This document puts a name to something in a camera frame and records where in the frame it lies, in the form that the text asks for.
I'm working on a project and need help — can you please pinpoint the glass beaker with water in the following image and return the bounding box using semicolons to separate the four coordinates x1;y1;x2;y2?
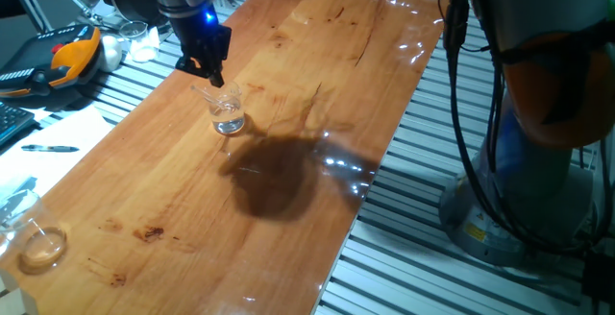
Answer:
207;80;246;137

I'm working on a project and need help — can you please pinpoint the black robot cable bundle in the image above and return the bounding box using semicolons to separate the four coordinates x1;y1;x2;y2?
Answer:
441;0;615;258

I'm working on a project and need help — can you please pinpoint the black keyboard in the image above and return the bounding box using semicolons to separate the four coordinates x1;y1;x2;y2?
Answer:
0;101;36;148

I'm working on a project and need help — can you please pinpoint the orange and black teach pendant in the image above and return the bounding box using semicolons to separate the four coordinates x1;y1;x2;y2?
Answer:
0;23;104;99

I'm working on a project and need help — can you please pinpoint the white egg-shaped object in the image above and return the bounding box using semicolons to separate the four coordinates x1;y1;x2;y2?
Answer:
99;35;124;73

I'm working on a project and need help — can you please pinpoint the small glass cup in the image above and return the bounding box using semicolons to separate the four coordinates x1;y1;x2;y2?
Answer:
118;20;160;63

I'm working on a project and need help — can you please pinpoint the pale wooden block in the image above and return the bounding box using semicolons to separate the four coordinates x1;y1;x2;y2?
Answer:
0;286;39;315

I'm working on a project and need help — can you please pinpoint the black pen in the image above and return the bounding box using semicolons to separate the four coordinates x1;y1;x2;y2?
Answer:
20;144;81;154

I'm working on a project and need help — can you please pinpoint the white paper sheet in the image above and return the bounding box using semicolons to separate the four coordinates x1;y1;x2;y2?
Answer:
0;106;115;201

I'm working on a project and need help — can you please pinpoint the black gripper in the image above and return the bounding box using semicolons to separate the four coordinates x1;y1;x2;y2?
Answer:
167;5;233;89

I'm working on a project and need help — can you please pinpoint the glossy wooden board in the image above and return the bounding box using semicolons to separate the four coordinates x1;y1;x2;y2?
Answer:
0;0;451;315

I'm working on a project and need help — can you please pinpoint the slanted metal stand leg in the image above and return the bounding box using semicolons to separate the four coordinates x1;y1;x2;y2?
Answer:
5;0;53;34

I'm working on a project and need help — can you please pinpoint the large empty glass beaker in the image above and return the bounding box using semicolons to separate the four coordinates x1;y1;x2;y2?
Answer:
0;188;68;277

